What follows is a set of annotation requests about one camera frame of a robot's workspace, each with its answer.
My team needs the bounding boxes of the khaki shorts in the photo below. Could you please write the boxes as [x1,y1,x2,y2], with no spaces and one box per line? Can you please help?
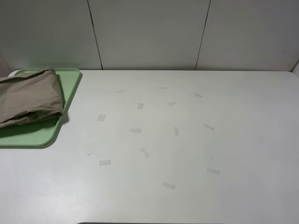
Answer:
[0,67,64,128]

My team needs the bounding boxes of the green plastic tray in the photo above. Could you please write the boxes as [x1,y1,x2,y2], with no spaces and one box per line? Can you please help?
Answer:
[0,68,82,148]

